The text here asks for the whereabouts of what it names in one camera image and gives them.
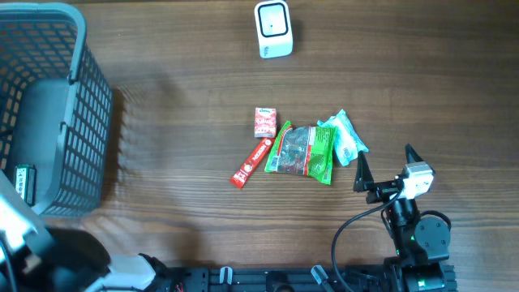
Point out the dark green gum pack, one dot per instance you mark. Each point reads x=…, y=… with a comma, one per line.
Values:
x=25, y=183

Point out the teal tissue packet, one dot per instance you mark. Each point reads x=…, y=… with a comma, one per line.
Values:
x=347, y=143

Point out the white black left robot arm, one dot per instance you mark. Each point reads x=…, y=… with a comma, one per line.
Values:
x=38, y=257

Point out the red Nescafe stick sachet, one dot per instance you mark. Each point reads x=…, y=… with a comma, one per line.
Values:
x=249, y=166

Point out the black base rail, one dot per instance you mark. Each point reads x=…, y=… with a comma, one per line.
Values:
x=284, y=280

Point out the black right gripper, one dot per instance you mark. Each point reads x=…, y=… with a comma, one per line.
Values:
x=388, y=189

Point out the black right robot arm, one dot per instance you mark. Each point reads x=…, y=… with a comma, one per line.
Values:
x=421, y=239

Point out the white barcode scanner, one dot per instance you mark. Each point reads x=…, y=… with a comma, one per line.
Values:
x=273, y=29

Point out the small red carton box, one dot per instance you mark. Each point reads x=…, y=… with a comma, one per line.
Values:
x=265, y=123

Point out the green Haribo gummy bag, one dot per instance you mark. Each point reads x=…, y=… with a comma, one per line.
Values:
x=305, y=151

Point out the grey plastic shopping basket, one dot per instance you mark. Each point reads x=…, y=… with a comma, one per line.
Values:
x=56, y=106

